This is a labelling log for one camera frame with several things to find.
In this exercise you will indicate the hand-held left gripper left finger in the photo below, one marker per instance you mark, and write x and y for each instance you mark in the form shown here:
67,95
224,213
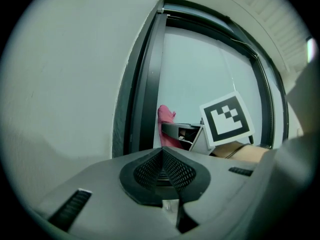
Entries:
143,184

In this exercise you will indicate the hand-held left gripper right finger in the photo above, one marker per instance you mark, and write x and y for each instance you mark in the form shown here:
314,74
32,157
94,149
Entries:
185,179

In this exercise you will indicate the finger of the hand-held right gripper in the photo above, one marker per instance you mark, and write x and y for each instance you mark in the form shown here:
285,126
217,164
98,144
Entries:
175,130

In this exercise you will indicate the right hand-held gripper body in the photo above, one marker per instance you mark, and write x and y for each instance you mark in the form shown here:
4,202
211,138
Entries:
226,119

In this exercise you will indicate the pink cloth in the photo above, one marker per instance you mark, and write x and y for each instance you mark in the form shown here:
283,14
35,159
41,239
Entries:
165,120

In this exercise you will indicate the window glass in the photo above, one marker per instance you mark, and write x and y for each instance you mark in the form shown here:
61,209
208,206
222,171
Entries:
197,71

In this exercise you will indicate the person's right forearm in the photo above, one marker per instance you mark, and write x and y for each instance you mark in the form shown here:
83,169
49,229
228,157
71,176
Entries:
246,152

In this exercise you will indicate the ceiling light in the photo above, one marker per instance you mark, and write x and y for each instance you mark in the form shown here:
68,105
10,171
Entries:
312,49

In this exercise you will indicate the white slatted ceiling vent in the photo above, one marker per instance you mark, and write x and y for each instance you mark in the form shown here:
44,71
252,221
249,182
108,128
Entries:
277,19

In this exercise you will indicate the black window frame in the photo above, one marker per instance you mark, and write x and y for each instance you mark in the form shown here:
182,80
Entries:
143,96

